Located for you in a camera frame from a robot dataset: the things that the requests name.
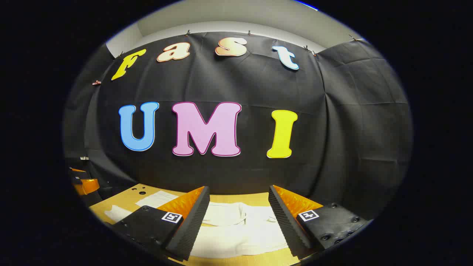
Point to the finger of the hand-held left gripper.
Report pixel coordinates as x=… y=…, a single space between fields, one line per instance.
x=88 y=186
x=78 y=173

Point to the white jeans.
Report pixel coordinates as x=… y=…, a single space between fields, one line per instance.
x=236 y=229

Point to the black backdrop cloth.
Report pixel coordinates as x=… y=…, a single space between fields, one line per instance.
x=258 y=85

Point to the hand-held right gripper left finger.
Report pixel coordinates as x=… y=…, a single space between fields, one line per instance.
x=192 y=229

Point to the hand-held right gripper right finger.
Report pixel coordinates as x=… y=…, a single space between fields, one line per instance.
x=286 y=221

